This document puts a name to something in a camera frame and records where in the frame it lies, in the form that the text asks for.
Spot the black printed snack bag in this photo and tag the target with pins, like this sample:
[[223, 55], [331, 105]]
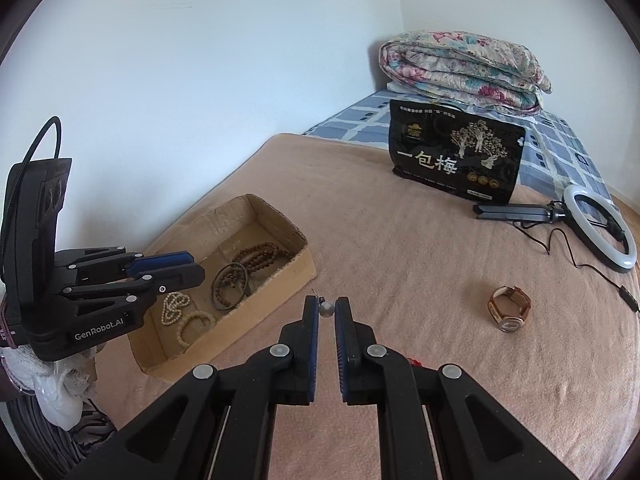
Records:
[[450, 160]]

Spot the cardboard box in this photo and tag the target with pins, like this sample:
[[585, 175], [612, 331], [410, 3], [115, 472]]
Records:
[[225, 340]]

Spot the pearl earring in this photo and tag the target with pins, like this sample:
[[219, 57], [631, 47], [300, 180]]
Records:
[[326, 308]]

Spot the blue checked bed sheet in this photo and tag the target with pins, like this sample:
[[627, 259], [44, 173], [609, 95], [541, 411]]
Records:
[[350, 120]]

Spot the white plastic bag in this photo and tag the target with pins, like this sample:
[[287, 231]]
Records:
[[55, 395]]

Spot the dark thin bangle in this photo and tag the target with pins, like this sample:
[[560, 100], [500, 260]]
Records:
[[214, 296]]

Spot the black folded tripod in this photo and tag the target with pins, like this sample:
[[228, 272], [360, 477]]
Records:
[[510, 212]]

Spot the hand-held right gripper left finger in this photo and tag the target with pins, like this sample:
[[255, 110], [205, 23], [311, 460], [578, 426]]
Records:
[[312, 330]]

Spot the folded floral quilt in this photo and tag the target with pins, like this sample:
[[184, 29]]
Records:
[[460, 70]]

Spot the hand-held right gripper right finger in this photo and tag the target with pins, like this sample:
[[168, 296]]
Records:
[[340, 330]]

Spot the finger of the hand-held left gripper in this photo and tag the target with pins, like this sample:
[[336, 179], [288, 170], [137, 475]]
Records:
[[170, 280], [160, 262]]

